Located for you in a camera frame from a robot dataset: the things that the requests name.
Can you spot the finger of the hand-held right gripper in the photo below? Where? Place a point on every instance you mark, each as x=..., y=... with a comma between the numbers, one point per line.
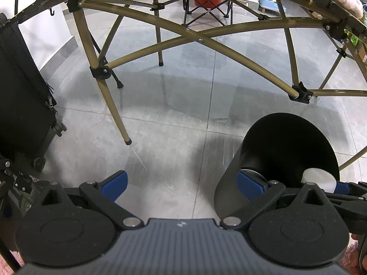
x=338, y=199
x=344, y=188

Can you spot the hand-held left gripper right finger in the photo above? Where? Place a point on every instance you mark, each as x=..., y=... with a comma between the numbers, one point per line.
x=249, y=184

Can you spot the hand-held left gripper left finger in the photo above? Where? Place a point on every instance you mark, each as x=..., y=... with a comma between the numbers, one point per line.
x=114, y=184

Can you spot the black round bin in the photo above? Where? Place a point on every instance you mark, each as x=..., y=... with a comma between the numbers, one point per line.
x=229, y=183

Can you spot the white round ball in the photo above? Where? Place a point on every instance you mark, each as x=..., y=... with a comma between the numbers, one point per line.
x=318, y=177

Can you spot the black tripod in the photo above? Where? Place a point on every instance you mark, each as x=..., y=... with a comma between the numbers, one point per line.
x=119, y=83

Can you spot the tan slatted folding table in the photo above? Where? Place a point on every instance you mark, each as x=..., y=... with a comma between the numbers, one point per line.
x=100, y=73

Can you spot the black suitcase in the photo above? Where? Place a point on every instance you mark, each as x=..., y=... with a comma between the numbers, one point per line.
x=20, y=91

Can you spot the blue plastic container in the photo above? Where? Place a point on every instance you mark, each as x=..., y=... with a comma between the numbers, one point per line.
x=271, y=3

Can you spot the red plastic basin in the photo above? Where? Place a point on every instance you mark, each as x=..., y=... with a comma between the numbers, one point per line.
x=208, y=0

